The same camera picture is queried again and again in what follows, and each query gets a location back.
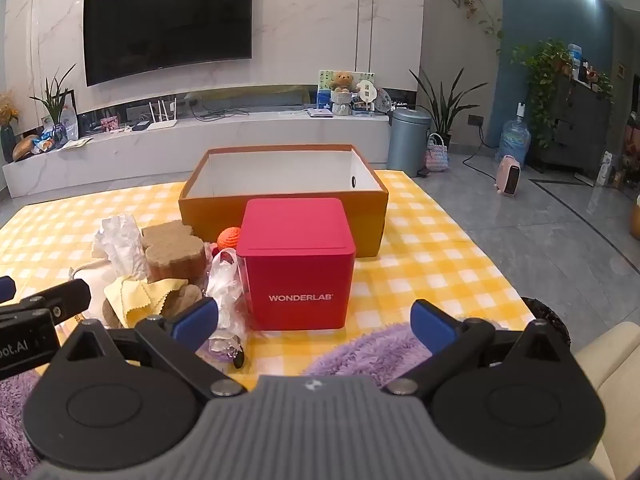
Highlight cream sofa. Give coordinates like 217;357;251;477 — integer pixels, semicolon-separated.
572;321;640;480

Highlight yellow cloth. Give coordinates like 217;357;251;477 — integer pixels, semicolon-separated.
103;276;190;328

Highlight white cord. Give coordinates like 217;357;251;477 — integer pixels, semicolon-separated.
67;258;108;281

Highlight leafy green potted plant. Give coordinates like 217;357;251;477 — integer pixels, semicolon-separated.
510;37;613;148

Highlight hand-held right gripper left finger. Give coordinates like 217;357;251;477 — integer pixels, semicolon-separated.
60;297;247;401

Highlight brown teddy bear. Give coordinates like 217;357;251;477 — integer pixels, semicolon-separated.
330;71;356;117

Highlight dark grey cabinet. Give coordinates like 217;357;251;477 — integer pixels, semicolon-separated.
532;75;613;178

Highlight green picture card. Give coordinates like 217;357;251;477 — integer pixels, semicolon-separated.
317;69;341;106

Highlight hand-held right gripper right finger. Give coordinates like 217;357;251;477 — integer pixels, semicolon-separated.
382;299;571;400

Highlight white plastic bag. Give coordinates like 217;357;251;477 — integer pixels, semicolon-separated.
204;248;249;356

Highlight orange crochet ball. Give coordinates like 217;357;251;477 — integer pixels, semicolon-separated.
216;226;243;252

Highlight yellow flowers in dark vase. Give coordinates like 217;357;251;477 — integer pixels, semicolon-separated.
0;91;21;163

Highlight white marble television console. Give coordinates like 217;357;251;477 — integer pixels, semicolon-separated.
1;109;391;199

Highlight white tissue paper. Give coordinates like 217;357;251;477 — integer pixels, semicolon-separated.
92;214;151;281

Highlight pink space heater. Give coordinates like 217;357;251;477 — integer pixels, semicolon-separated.
494;155;523;197

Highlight black flat television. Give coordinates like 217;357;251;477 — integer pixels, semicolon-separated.
82;0;255;87

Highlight purple fuzzy blanket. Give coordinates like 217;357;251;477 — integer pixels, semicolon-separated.
0;322;436;480

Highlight blue water jug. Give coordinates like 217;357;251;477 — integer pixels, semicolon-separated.
497;102;532;166

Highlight red cube box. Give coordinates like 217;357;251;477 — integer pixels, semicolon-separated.
236;198;357;332

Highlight grey round trash can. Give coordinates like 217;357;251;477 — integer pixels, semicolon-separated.
387;107;432;177

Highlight pastel woven basket bag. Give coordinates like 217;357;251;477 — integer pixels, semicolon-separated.
425;133;449;173

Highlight orange cardboard box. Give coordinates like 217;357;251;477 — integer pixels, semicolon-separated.
178;144;390;257

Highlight white round decoration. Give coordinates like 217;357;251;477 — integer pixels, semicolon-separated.
356;72;377;111

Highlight white router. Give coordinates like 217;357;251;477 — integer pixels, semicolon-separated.
132;100;179;132

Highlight brown sponge cake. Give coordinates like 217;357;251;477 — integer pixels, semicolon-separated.
140;221;207;283

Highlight tall snake plant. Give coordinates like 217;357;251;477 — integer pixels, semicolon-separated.
409;67;488;151

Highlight dark round object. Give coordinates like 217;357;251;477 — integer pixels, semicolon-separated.
520;296;576;356

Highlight green plant in glass vase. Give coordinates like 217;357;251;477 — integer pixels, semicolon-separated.
29;63;77;146

